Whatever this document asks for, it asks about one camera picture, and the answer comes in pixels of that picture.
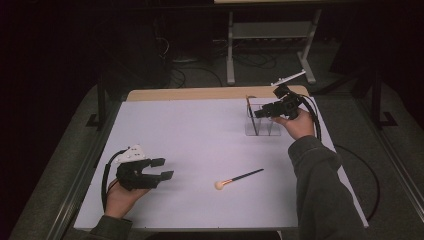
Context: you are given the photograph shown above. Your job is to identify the black floor cable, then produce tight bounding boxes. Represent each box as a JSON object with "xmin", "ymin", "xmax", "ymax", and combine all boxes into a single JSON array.
[{"xmin": 169, "ymin": 65, "xmax": 224, "ymax": 88}]

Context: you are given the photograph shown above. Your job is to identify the large fluffy makeup brush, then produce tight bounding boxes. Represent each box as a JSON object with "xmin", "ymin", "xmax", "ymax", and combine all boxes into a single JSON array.
[{"xmin": 214, "ymin": 168, "xmax": 265, "ymax": 191}]

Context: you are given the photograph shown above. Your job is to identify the white metal stand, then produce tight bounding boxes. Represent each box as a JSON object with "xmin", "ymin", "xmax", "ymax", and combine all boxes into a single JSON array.
[{"xmin": 225, "ymin": 9, "xmax": 323, "ymax": 86}]

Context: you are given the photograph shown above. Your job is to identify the black stand post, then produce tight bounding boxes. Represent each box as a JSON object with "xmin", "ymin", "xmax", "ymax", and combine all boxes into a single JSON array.
[
  {"xmin": 369, "ymin": 66, "xmax": 399, "ymax": 130},
  {"xmin": 85, "ymin": 74, "xmax": 112, "ymax": 132}
]

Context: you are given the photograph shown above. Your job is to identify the clear acrylic organizer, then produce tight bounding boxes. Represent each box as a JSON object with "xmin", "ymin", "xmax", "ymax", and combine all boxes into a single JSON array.
[{"xmin": 244, "ymin": 98, "xmax": 283, "ymax": 137}]

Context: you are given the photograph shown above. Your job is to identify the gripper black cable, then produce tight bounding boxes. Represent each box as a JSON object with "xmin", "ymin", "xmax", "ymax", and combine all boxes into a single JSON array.
[
  {"xmin": 100, "ymin": 149, "xmax": 129, "ymax": 213},
  {"xmin": 299, "ymin": 94, "xmax": 381, "ymax": 222}
]

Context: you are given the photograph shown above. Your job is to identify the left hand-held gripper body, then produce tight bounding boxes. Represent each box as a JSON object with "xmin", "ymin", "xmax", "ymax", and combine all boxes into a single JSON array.
[{"xmin": 114, "ymin": 143, "xmax": 162, "ymax": 192}]

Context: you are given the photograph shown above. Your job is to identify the white table mat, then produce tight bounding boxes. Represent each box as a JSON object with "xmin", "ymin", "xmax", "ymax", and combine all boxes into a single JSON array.
[{"xmin": 73, "ymin": 96, "xmax": 370, "ymax": 232}]

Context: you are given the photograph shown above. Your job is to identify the person's left hand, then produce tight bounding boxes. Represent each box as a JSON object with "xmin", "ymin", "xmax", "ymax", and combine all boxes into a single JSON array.
[{"xmin": 104, "ymin": 179, "xmax": 151, "ymax": 220}]

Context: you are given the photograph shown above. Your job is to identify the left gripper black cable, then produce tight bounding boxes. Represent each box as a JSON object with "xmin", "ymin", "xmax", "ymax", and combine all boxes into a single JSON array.
[{"xmin": 100, "ymin": 149, "xmax": 129, "ymax": 213}]

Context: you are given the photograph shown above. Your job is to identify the person's right hand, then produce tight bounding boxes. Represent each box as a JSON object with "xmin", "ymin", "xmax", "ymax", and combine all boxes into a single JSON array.
[{"xmin": 271, "ymin": 108, "xmax": 316, "ymax": 141}]

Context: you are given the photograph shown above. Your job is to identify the tangled black floor cables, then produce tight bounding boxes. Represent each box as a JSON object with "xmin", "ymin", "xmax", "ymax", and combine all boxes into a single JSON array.
[{"xmin": 232, "ymin": 51, "xmax": 278, "ymax": 70}]

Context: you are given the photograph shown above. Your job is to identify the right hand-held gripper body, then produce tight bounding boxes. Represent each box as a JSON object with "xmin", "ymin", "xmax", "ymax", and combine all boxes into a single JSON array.
[{"xmin": 271, "ymin": 69, "xmax": 307, "ymax": 121}]

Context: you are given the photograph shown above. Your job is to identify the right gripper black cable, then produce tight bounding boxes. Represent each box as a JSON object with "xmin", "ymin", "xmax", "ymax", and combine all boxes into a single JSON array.
[{"xmin": 299, "ymin": 94, "xmax": 381, "ymax": 222}]

